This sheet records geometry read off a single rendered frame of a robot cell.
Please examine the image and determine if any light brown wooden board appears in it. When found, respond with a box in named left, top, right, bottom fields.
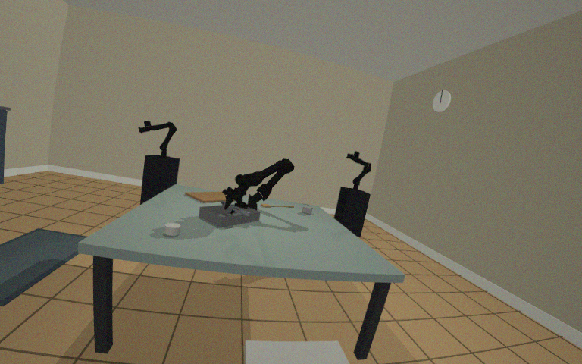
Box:
left=185, top=192, right=227, bottom=202

